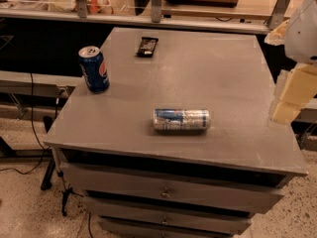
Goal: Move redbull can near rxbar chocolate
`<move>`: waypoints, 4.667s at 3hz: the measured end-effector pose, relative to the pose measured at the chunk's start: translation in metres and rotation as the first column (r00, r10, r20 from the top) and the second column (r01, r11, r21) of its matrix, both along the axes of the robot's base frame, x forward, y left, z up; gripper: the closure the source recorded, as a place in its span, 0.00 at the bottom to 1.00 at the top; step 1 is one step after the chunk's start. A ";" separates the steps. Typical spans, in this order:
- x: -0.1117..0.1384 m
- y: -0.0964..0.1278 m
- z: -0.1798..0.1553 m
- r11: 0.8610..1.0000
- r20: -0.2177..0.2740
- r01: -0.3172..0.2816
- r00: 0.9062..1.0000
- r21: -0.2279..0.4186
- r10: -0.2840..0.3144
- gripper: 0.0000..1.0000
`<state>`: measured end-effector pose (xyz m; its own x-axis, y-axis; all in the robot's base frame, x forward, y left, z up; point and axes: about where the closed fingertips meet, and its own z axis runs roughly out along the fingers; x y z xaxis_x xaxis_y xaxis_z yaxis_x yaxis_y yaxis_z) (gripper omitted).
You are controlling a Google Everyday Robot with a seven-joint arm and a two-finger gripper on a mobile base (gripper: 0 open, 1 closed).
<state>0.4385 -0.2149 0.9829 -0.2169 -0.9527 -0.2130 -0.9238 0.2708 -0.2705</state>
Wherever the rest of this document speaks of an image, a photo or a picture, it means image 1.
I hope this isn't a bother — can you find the grey metal bench rail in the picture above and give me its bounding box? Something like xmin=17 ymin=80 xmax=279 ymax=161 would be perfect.
xmin=0 ymin=70 xmax=81 ymax=98

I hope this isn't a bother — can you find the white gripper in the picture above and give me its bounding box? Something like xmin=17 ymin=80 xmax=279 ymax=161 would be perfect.
xmin=264 ymin=0 xmax=317 ymax=124

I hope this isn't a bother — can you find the silver blue redbull can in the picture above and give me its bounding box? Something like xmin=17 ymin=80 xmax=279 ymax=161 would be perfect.
xmin=153 ymin=109 xmax=211 ymax=131

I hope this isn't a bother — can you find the blue pepsi can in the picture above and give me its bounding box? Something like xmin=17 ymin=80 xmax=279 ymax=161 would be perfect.
xmin=78 ymin=46 xmax=110 ymax=93

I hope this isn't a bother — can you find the grey drawer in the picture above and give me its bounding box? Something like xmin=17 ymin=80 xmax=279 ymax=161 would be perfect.
xmin=98 ymin=217 xmax=232 ymax=238
xmin=84 ymin=197 xmax=252 ymax=235
xmin=60 ymin=162 xmax=283 ymax=214

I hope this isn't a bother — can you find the middle grey drawer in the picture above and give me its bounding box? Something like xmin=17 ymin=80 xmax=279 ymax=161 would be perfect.
xmin=84 ymin=197 xmax=252 ymax=235

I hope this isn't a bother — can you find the top grey drawer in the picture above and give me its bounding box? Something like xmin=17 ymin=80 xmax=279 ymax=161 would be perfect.
xmin=60 ymin=162 xmax=283 ymax=214

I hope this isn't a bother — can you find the grey drawer cabinet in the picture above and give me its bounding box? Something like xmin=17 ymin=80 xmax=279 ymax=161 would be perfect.
xmin=46 ymin=28 xmax=307 ymax=238

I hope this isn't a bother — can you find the bottom grey drawer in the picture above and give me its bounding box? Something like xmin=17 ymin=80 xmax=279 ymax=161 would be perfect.
xmin=98 ymin=217 xmax=232 ymax=238

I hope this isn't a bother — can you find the black floor cable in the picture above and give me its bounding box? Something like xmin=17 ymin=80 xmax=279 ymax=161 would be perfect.
xmin=0 ymin=72 xmax=51 ymax=176

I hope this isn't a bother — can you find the black tripod stand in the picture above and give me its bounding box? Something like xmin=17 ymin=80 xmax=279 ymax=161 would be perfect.
xmin=40 ymin=116 xmax=74 ymax=217

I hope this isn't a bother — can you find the black rxbar chocolate bar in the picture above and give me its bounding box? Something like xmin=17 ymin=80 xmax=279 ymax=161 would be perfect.
xmin=137 ymin=37 xmax=159 ymax=58

